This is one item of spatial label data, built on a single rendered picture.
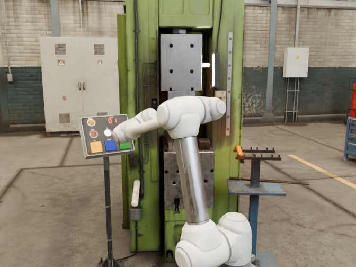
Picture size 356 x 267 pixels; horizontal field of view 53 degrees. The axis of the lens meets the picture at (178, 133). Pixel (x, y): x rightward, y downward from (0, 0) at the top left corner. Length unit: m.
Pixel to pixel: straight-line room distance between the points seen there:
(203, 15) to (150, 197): 1.49
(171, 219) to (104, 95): 5.44
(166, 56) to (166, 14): 0.34
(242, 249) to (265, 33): 8.11
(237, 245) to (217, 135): 1.35
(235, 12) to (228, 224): 1.72
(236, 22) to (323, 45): 7.53
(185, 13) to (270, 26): 6.86
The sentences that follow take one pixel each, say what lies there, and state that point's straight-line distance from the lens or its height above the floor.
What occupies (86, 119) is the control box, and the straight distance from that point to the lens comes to 2.51.
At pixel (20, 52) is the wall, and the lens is 8.72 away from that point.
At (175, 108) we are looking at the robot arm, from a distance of 1.47.
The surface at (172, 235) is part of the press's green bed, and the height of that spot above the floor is 0.24.
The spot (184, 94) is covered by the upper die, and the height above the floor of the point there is 1.34.
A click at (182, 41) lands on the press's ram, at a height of 1.72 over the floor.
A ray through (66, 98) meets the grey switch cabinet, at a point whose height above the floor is 0.82.
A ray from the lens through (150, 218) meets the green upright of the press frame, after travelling 3.02.
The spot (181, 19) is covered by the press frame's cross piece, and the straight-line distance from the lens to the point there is 2.77.
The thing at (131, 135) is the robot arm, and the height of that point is 1.17.
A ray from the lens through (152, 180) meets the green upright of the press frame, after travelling 2.90.
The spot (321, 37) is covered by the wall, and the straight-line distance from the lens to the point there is 10.24.
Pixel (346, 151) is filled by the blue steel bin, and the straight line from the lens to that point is 6.41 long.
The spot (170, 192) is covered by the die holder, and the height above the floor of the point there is 0.61.
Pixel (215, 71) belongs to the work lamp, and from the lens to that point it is 2.75.
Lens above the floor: 1.57
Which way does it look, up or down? 11 degrees down
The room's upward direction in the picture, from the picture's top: straight up
